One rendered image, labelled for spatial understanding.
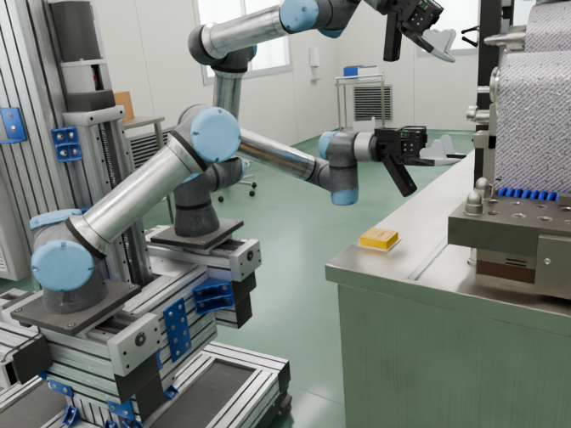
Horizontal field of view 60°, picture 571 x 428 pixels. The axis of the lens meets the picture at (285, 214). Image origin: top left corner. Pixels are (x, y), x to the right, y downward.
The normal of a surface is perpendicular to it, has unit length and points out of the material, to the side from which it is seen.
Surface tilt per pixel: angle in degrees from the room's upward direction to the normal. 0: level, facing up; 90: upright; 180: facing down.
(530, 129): 90
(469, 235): 90
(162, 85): 90
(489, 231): 90
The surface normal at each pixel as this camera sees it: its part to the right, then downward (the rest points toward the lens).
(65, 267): 0.31, 0.35
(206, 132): 0.51, 0.18
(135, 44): 0.81, 0.12
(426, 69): -0.57, 0.32
